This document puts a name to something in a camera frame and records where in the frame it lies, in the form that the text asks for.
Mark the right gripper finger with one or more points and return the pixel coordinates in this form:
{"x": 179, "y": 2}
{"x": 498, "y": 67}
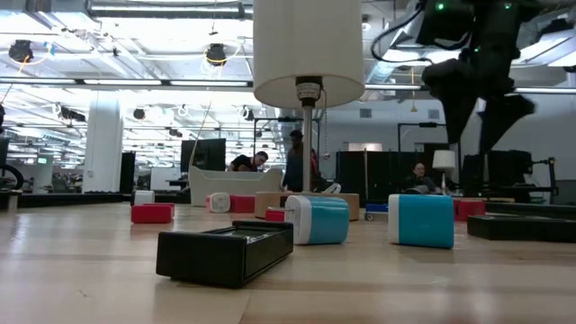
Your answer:
{"x": 456, "y": 117}
{"x": 499, "y": 121}

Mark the red plastic box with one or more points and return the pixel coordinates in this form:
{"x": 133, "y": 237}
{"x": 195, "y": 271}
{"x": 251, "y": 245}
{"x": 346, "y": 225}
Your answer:
{"x": 274, "y": 216}
{"x": 242, "y": 204}
{"x": 470, "y": 209}

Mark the blue white wall charger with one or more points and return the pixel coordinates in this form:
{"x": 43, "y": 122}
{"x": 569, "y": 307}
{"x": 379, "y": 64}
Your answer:
{"x": 324, "y": 220}
{"x": 423, "y": 220}

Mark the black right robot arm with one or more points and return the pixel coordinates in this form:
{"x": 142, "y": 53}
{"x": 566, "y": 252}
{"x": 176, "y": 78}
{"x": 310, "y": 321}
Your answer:
{"x": 495, "y": 31}

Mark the small white shade lamp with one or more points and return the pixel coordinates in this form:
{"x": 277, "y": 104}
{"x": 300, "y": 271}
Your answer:
{"x": 443, "y": 159}

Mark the black equipment rack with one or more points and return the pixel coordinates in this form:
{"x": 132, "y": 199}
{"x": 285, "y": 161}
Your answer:
{"x": 508, "y": 171}

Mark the person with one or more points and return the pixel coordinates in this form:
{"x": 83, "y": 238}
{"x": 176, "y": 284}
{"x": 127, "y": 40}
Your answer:
{"x": 294, "y": 166}
{"x": 245, "y": 164}
{"x": 419, "y": 180}

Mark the black partition panel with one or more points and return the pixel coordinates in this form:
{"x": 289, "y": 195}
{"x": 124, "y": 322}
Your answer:
{"x": 382, "y": 175}

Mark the black plastic box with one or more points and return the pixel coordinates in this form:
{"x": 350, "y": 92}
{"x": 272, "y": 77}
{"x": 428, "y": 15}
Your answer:
{"x": 522, "y": 228}

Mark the white shade wooden base lamp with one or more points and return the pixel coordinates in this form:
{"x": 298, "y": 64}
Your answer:
{"x": 308, "y": 45}

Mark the grey plastic storage bin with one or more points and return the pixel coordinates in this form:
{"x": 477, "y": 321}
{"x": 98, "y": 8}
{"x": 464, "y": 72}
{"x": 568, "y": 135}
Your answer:
{"x": 234, "y": 184}

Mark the black ceiling spotlight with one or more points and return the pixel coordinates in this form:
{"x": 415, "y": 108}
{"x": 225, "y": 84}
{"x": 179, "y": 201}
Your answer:
{"x": 20, "y": 50}
{"x": 216, "y": 54}

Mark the black monitor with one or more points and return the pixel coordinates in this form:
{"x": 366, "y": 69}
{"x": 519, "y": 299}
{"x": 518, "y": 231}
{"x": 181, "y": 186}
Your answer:
{"x": 202, "y": 155}

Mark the black digital timer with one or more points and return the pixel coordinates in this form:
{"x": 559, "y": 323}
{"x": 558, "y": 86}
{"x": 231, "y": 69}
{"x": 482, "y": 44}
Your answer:
{"x": 202, "y": 258}

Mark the red digital timer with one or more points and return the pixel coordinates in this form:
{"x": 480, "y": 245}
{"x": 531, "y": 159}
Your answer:
{"x": 152, "y": 214}

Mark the narrow black panel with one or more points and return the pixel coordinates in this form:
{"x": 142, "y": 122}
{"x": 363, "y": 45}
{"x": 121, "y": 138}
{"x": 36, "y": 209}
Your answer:
{"x": 127, "y": 173}

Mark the white pillar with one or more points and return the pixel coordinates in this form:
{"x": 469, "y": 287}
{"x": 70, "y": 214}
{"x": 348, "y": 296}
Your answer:
{"x": 102, "y": 144}

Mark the black wheel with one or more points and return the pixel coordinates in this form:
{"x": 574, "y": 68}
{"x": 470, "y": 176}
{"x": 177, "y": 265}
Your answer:
{"x": 13, "y": 173}

